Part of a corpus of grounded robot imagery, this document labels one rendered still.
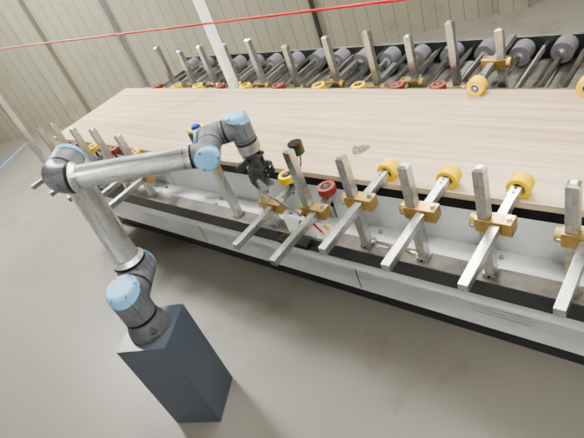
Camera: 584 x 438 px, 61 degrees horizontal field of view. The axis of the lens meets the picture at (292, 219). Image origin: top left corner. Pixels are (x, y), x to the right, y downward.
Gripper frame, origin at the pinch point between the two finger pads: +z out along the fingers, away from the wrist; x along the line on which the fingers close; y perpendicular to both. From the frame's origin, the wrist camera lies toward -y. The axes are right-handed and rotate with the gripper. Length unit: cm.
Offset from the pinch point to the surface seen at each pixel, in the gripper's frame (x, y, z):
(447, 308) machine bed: 28, 55, 84
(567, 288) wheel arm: -13, 117, 4
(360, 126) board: 64, 7, 9
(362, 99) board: 89, -6, 9
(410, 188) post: 6, 65, -6
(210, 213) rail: 5, -57, 28
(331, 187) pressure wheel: 17.0, 20.4, 8.1
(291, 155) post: 7.2, 15.1, -14.0
